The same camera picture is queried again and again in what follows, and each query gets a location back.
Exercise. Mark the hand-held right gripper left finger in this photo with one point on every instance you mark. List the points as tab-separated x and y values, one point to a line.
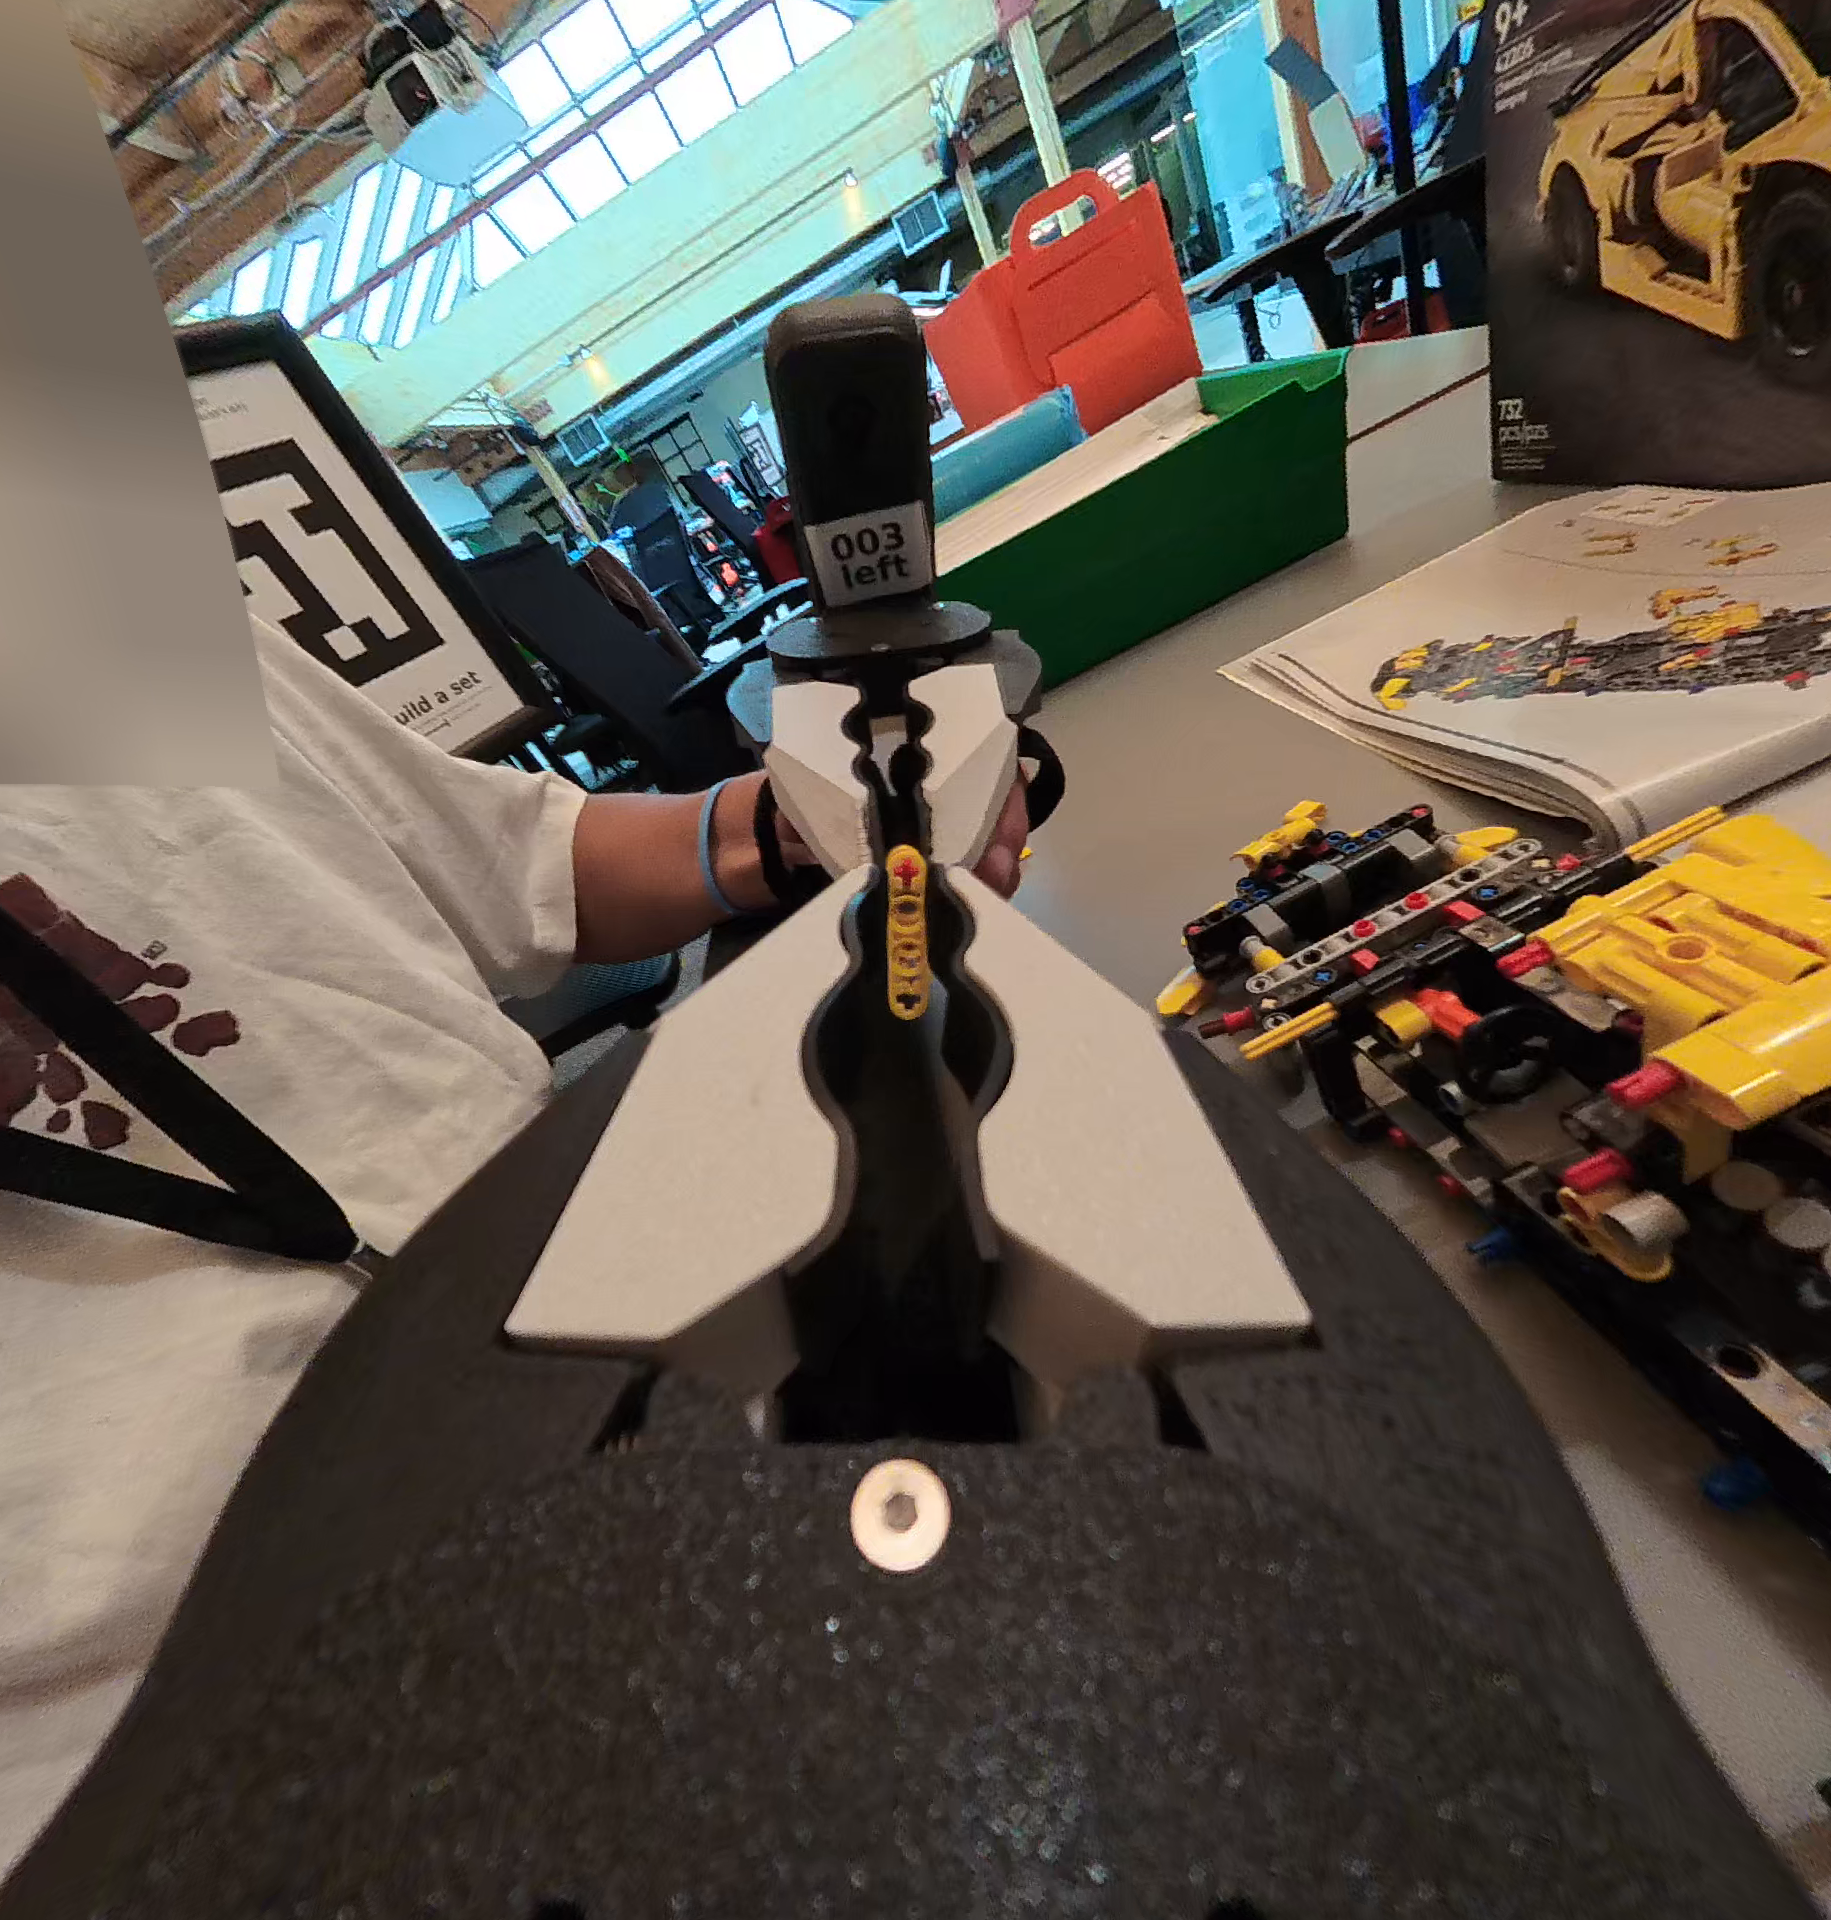
676	1184

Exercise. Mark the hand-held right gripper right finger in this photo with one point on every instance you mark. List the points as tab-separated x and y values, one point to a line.
1140	1184

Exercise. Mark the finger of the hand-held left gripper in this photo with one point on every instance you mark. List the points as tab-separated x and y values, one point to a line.
823	779
973	766

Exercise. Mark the yellow lego beam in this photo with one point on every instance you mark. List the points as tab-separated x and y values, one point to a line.
908	938

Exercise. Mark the lego car chassis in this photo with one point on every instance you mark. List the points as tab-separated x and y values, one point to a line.
1604	1021

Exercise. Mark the lego instruction booklet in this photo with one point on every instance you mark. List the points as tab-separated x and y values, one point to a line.
1604	706

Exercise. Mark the lego set box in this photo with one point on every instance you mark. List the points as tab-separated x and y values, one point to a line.
1680	227

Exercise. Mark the person's left hand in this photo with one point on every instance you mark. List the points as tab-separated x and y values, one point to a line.
1007	840

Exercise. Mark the blue wristband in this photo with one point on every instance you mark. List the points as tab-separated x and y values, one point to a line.
717	849

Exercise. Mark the teal rolled mat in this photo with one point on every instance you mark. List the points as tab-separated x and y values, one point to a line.
1005	451

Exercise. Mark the white paper sheet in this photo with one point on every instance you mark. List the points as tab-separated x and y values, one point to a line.
1067	464

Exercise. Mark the black office chair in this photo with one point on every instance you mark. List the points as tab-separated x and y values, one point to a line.
601	660

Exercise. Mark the orange plastic case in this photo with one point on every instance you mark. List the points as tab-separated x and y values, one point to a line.
1079	301

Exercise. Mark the green storage bin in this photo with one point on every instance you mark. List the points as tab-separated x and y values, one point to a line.
1185	510

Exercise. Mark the black framed paper sign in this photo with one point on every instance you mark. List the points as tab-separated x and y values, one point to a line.
330	555

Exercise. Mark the white ceiling projector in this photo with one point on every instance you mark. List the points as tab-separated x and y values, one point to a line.
413	82

